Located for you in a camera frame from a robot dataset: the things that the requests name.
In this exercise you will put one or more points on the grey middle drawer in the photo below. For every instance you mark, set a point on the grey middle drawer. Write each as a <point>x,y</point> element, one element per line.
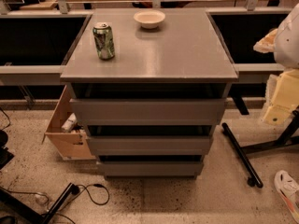
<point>150,145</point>

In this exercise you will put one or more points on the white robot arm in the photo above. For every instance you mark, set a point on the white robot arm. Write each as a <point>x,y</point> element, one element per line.
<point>286,50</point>

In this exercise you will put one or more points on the white orange sneaker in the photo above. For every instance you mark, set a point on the white orange sneaker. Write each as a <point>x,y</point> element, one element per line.
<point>288,189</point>

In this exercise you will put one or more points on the grey drawer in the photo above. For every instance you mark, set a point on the grey drawer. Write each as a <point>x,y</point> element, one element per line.
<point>150,145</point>
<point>150,168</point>
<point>148,112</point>

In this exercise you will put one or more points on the grey top drawer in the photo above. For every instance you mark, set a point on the grey top drawer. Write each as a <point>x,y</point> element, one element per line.
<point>148,112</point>

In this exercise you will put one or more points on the white bowl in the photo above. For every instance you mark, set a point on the white bowl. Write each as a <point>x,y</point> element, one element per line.
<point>149,19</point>

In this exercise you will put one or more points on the grey bottom drawer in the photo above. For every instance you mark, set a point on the grey bottom drawer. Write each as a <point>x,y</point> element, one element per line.
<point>150,168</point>

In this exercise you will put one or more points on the white bottle in box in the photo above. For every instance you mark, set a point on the white bottle in box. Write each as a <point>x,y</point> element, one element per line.
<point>69,123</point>

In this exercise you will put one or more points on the green soda can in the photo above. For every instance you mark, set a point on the green soda can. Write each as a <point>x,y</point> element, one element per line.
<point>103,38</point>

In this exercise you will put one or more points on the grey drawer cabinet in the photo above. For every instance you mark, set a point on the grey drawer cabinet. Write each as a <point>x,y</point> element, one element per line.
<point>149,91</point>

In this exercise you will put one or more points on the wooden box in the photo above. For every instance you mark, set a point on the wooden box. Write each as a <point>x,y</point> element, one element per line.
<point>70,145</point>

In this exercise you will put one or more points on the black stand leg bar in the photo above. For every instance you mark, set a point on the black stand leg bar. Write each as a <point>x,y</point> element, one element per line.
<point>254,180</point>

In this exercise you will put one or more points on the black floor stand left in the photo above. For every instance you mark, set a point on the black floor stand left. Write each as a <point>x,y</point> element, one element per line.
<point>36,207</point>

